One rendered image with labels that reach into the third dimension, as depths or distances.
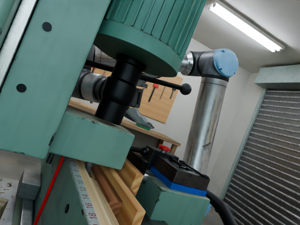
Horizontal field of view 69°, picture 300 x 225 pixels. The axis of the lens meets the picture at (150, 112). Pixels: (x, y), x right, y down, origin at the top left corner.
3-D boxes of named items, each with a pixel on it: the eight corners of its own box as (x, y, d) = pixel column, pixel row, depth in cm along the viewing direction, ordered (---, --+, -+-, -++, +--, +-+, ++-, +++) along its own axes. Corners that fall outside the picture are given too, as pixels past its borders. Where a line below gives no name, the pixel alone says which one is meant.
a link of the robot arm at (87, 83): (83, 70, 65) (78, 102, 66) (97, 72, 64) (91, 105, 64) (101, 75, 74) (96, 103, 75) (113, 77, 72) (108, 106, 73)
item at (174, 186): (205, 197, 47) (214, 173, 47) (165, 188, 42) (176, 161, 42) (172, 172, 59) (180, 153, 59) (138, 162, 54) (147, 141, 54)
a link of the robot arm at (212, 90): (187, 203, 110) (222, 56, 104) (209, 225, 94) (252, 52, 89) (160, 204, 104) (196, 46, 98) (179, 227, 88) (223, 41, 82)
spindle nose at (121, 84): (127, 128, 39) (152, 67, 40) (96, 118, 37) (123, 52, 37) (116, 122, 45) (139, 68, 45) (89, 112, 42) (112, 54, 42)
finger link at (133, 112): (160, 126, 65) (140, 103, 67) (152, 128, 59) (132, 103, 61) (152, 133, 66) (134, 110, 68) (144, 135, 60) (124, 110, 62)
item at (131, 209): (130, 251, 29) (146, 211, 29) (120, 251, 28) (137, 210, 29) (91, 174, 51) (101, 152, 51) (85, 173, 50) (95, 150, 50)
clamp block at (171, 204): (197, 240, 46) (212, 201, 47) (144, 235, 40) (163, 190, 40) (162, 203, 59) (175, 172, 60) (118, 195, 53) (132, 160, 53)
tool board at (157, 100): (165, 123, 402) (184, 78, 403) (55, 78, 334) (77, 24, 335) (164, 123, 406) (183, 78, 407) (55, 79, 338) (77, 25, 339)
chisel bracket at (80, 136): (118, 178, 40) (136, 135, 40) (37, 160, 33) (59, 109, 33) (107, 163, 46) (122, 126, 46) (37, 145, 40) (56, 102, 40)
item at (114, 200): (111, 231, 32) (123, 202, 32) (97, 229, 31) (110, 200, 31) (83, 168, 52) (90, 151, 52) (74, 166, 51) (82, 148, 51)
